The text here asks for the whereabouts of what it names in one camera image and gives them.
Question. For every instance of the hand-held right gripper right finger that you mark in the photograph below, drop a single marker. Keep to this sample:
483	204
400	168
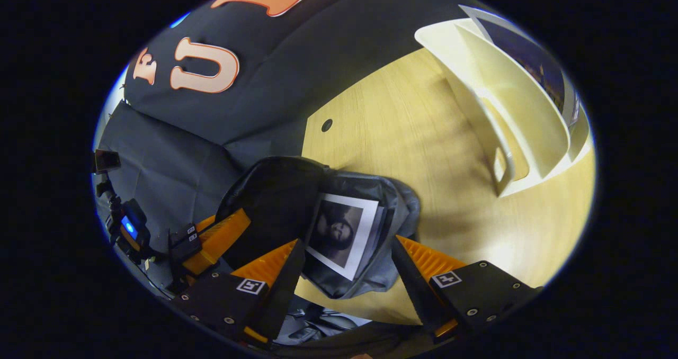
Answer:
418	293

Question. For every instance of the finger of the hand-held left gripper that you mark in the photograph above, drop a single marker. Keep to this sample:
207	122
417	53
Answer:
222	237
204	224

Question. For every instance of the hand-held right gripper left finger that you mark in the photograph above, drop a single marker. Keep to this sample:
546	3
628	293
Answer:
283	290

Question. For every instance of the grey schoolbag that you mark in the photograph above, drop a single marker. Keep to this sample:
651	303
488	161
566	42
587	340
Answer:
265	200

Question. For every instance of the portrait cover book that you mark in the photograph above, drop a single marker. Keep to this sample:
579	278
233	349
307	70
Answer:
339	232

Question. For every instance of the white bookshelf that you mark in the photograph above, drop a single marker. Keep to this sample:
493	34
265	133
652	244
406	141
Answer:
529	115

